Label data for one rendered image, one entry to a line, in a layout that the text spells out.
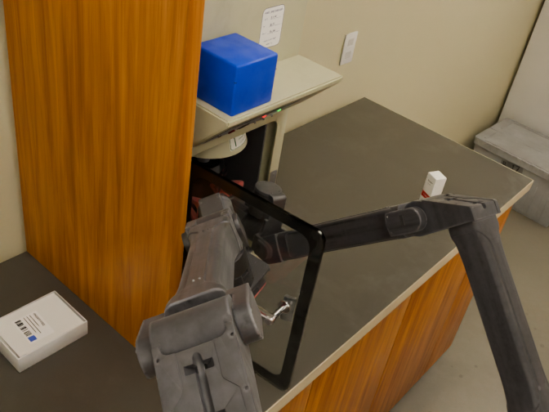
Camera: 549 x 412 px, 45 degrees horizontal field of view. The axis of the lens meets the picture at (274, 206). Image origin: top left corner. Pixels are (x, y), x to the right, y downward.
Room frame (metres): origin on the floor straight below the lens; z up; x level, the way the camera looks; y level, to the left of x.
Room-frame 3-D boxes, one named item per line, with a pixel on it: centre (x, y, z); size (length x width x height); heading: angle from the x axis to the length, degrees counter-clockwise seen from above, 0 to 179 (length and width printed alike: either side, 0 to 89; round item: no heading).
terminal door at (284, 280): (0.92, 0.04, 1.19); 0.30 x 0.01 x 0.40; 60
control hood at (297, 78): (1.10, 0.05, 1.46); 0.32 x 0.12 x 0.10; 145
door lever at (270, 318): (0.86, -0.01, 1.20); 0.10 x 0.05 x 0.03; 60
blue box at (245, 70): (1.02, 0.11, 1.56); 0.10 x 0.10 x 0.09; 55
